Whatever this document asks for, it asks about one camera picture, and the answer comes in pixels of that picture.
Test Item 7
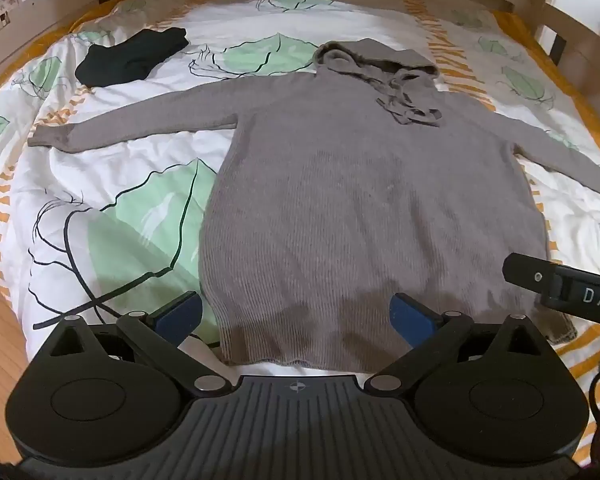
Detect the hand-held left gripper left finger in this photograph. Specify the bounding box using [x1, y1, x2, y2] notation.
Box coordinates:
[47, 291, 236, 396]

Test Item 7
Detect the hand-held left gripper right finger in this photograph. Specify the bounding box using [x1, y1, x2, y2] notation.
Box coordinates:
[365, 292, 556, 396]

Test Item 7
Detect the leaf print bed cover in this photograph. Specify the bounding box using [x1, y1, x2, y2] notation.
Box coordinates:
[0, 0, 600, 376]

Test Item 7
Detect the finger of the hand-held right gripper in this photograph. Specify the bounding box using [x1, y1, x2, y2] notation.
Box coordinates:
[502, 253, 557, 307]

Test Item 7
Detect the black folded garment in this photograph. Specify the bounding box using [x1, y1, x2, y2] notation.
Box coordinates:
[75, 27, 188, 87]

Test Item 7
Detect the grey knit hooded sweater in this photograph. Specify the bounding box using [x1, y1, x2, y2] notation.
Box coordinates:
[28, 37, 600, 367]

